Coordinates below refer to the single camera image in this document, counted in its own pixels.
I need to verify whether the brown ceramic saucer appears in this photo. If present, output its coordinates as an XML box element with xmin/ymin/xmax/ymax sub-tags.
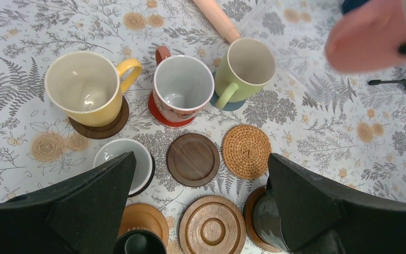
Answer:
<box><xmin>243</xmin><ymin>185</ymin><xmax>282</xmax><ymax>253</ymax></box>
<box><xmin>178</xmin><ymin>195</ymin><xmax>246</xmax><ymax>254</ymax></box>

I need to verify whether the pink silicone microphone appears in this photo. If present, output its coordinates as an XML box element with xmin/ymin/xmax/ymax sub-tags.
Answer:
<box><xmin>193</xmin><ymin>0</ymin><xmax>241</xmax><ymax>43</ymax></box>

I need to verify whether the pink mug back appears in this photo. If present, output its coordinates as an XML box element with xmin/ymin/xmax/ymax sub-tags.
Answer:
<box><xmin>325</xmin><ymin>1</ymin><xmax>406</xmax><ymax>74</ymax></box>

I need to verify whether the light brown round coaster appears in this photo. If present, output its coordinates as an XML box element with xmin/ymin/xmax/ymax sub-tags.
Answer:
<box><xmin>117</xmin><ymin>203</ymin><xmax>169</xmax><ymax>245</ymax></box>

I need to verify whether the light green mug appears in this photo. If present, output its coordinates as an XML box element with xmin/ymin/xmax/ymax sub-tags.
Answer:
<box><xmin>213</xmin><ymin>38</ymin><xmax>276</xmax><ymax>110</ymax></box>

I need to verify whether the orange black smiley coaster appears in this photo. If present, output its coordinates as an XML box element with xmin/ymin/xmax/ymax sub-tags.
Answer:
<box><xmin>128</xmin><ymin>155</ymin><xmax>156</xmax><ymax>198</ymax></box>

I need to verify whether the woven rattan coaster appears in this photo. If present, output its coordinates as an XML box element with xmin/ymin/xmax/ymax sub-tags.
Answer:
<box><xmin>222</xmin><ymin>124</ymin><xmax>272</xmax><ymax>180</ymax></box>

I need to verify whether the dark green mug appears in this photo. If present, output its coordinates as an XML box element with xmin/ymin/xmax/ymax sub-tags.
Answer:
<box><xmin>252</xmin><ymin>178</ymin><xmax>291</xmax><ymax>253</ymax></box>

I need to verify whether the dark walnut coaster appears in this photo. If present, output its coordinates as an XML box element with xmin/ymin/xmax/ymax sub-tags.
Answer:
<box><xmin>166</xmin><ymin>133</ymin><xmax>220</xmax><ymax>187</ymax></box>
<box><xmin>69</xmin><ymin>97</ymin><xmax>129</xmax><ymax>139</ymax></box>

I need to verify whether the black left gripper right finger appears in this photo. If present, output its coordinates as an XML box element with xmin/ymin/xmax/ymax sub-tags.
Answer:
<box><xmin>268</xmin><ymin>153</ymin><xmax>406</xmax><ymax>253</ymax></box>

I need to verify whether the small pink patterned mug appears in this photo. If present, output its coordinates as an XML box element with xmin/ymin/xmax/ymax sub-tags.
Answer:
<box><xmin>93</xmin><ymin>138</ymin><xmax>152</xmax><ymax>194</ymax></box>

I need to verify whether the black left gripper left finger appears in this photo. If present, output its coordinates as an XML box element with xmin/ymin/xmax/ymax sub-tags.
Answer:
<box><xmin>0</xmin><ymin>152</ymin><xmax>136</xmax><ymax>253</ymax></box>

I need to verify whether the red smiley coaster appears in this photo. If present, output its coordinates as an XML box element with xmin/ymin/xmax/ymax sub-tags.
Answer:
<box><xmin>148</xmin><ymin>93</ymin><xmax>195</xmax><ymax>128</ymax></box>

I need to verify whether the yellow mug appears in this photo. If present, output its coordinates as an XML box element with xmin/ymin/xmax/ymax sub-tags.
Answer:
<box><xmin>44</xmin><ymin>51</ymin><xmax>142</xmax><ymax>127</ymax></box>

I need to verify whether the black mug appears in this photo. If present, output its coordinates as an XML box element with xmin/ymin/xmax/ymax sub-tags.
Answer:
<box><xmin>113</xmin><ymin>227</ymin><xmax>167</xmax><ymax>254</ymax></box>

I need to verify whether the floral tablecloth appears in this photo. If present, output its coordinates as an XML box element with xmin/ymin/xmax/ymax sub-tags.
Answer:
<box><xmin>0</xmin><ymin>1</ymin><xmax>406</xmax><ymax>253</ymax></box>

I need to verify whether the navy blue mug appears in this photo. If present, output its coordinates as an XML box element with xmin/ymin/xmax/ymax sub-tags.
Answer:
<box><xmin>341</xmin><ymin>0</ymin><xmax>368</xmax><ymax>15</ymax></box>

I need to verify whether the blue-grey smiley coaster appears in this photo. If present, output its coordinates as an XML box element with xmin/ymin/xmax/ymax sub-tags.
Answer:
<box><xmin>210</xmin><ymin>71</ymin><xmax>248</xmax><ymax>111</ymax></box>

